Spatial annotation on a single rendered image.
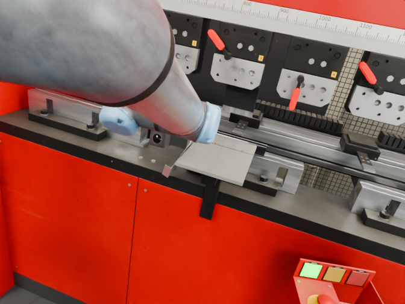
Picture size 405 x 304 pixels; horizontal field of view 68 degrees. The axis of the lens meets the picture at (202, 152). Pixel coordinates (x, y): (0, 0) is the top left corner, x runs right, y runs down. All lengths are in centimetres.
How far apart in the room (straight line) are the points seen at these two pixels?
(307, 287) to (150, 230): 54
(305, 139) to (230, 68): 47
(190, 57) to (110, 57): 75
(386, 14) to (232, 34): 38
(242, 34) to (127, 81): 70
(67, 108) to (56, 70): 104
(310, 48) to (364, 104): 21
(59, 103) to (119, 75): 105
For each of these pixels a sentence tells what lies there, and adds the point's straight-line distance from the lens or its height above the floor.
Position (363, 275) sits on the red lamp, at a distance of 93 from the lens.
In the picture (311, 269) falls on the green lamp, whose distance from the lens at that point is 88.
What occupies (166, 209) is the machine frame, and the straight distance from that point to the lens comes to 103.
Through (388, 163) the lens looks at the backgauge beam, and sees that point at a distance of 131.
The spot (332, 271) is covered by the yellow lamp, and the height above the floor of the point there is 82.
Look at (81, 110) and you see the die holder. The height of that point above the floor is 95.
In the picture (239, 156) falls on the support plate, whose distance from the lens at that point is 88.
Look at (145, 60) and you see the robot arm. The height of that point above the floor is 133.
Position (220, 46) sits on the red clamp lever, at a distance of 87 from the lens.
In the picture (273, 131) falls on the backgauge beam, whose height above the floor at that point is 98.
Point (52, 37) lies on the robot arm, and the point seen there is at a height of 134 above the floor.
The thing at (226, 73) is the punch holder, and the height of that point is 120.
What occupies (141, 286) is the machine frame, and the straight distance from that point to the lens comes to 132.
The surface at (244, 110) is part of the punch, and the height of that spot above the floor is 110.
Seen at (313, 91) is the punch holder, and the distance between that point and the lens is 90.
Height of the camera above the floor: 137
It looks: 25 degrees down
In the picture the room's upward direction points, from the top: 11 degrees clockwise
